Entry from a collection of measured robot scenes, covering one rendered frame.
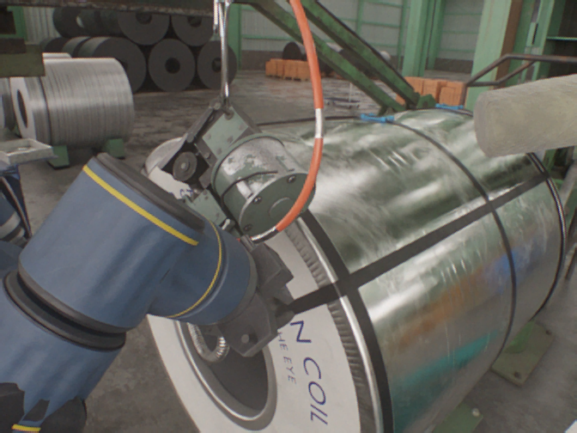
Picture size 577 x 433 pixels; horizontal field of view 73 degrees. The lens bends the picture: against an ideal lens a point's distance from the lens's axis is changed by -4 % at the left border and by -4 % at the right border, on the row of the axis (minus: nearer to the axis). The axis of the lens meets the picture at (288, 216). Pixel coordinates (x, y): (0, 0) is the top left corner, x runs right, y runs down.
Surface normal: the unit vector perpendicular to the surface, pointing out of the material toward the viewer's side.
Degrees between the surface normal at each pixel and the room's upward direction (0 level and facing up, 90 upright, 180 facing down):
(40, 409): 86
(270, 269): 49
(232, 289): 92
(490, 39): 90
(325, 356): 90
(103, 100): 79
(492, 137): 107
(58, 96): 71
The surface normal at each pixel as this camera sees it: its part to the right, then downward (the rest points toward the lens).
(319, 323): -0.74, 0.24
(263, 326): -0.33, -0.35
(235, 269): 0.94, 0.00
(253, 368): 0.11, -0.88
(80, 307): 0.37, 0.14
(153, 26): 0.68, 0.32
